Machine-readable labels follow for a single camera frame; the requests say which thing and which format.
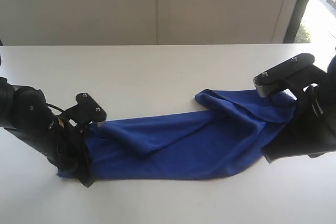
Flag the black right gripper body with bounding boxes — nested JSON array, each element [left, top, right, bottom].
[[272, 69, 336, 156]]

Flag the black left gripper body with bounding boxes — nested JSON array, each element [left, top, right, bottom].
[[46, 105, 91, 179]]

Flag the blue towel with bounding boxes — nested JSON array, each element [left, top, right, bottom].
[[56, 89, 300, 183]]

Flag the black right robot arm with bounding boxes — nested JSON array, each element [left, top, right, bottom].
[[253, 53, 335, 163]]

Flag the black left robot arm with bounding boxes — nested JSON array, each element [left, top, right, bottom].
[[1, 77, 95, 187]]

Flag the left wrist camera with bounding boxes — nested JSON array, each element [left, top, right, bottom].
[[76, 93, 107, 127]]

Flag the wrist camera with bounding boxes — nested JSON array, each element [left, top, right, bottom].
[[253, 53, 315, 98], [76, 93, 107, 127]]

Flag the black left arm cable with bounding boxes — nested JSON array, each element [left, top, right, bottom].
[[46, 102, 66, 114]]

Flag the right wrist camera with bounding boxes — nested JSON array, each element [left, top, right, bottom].
[[253, 53, 315, 98]]

